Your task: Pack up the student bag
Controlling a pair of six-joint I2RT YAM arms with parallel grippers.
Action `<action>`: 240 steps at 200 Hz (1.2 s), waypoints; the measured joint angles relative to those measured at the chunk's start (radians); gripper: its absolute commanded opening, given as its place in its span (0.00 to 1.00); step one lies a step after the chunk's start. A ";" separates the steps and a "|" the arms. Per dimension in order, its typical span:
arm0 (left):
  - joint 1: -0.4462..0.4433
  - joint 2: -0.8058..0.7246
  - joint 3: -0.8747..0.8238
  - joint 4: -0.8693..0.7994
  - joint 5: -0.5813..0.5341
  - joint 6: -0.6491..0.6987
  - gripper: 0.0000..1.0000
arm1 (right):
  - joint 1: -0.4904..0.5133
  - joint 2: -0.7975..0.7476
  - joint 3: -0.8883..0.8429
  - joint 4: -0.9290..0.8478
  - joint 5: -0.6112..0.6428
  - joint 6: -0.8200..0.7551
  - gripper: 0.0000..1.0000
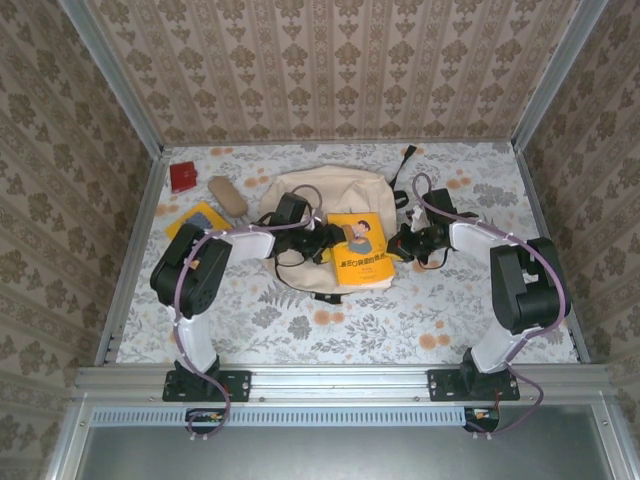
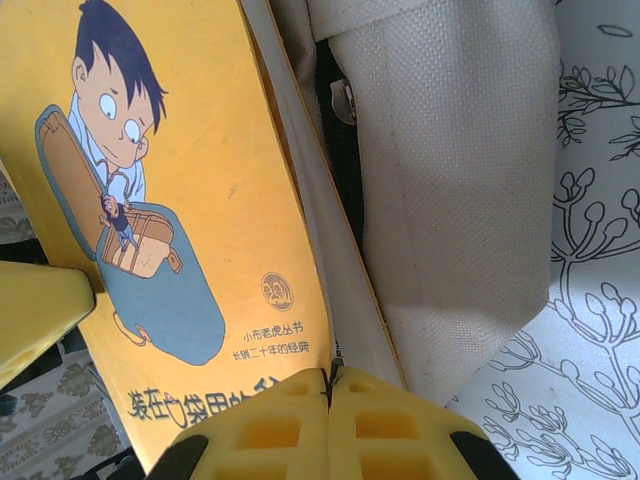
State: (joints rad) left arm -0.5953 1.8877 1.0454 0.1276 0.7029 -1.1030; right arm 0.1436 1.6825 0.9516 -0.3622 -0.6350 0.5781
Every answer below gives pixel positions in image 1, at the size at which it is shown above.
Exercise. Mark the grey metal panel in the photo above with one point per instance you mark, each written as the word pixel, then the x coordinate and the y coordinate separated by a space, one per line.
pixel 325 455

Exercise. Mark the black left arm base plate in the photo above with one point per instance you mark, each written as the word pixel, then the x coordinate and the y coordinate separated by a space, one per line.
pixel 240 385

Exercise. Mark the red wallet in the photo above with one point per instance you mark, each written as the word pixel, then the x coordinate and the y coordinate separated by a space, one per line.
pixel 182 177

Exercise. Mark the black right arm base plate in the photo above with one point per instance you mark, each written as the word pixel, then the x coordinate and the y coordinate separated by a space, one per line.
pixel 440 385

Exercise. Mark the aluminium corner post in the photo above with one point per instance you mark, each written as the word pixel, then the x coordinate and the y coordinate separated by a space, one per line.
pixel 556 75
pixel 115 75

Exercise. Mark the floral patterned tablecloth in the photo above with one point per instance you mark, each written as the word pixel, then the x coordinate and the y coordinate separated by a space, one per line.
pixel 350 330

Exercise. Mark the long aluminium frame rail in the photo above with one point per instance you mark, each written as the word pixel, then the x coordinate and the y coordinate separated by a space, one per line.
pixel 340 382

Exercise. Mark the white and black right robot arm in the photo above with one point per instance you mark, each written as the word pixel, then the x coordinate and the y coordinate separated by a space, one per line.
pixel 525 290

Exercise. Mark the yellow book grey-haired figure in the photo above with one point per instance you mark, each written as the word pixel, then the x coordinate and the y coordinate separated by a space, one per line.
pixel 192 220

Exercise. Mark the aluminium side rail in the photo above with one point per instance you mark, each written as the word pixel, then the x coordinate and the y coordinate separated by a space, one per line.
pixel 537 210
pixel 145 215

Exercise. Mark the yellow book brown-haired figure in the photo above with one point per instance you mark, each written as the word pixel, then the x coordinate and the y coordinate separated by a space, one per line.
pixel 362 265

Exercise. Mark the beige canvas backpack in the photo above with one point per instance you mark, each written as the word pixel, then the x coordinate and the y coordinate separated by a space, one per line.
pixel 320 190

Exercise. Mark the brown oval pencil case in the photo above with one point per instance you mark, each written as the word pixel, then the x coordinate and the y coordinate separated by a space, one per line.
pixel 227 197

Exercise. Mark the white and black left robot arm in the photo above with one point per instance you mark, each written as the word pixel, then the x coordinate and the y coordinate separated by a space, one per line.
pixel 197 345

